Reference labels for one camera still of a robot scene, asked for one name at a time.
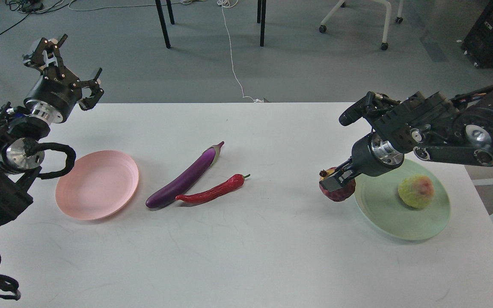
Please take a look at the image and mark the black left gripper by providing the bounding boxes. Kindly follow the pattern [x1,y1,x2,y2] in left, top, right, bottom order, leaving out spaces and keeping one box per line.
[22,34,104,124]

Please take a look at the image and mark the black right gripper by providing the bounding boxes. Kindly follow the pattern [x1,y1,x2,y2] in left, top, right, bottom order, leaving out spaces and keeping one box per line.
[319,133,404,192]

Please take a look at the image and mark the red pomegranate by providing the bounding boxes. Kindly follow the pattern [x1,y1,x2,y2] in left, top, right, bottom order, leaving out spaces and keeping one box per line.
[319,166,356,201]

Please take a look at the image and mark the green yellow guava fruit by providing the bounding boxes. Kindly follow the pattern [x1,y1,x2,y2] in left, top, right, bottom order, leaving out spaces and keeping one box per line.
[398,174,435,209]

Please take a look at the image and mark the red chili pepper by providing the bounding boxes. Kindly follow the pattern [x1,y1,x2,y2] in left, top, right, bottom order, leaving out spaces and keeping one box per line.
[175,174,251,205]

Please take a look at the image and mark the purple eggplant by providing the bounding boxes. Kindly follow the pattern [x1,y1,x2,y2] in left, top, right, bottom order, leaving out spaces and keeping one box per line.
[145,142,225,209]

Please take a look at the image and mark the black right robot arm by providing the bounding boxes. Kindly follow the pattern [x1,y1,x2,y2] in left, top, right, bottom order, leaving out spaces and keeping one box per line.
[319,85,493,198]

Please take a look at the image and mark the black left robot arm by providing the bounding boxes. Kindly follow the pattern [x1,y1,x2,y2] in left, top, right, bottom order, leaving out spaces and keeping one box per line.
[0,35,104,226]

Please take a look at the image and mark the light green plate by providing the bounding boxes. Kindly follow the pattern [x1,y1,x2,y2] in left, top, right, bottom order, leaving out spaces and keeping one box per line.
[354,160,451,241]

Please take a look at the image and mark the pink plate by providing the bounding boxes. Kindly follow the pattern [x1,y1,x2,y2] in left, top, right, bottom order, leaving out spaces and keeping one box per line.
[55,150,140,221]

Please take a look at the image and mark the black table legs left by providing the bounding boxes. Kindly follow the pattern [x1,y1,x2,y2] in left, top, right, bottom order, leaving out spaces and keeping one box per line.
[154,0,175,49]

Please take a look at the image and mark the black table legs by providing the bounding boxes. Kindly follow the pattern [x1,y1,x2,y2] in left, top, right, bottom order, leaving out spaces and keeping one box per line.
[154,0,175,49]
[256,0,267,47]

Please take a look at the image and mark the white wheeled chair base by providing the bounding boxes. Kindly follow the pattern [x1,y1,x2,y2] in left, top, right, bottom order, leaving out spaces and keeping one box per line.
[318,0,406,51]

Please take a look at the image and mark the black table legs right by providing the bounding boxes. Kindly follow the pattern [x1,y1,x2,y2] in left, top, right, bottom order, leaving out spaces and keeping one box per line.
[256,0,267,47]

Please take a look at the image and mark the black cables on floor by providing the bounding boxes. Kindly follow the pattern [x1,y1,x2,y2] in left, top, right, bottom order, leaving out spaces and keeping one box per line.
[0,0,196,48]

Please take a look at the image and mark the white cable on floor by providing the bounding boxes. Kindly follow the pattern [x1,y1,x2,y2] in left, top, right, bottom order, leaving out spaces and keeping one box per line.
[217,0,266,103]

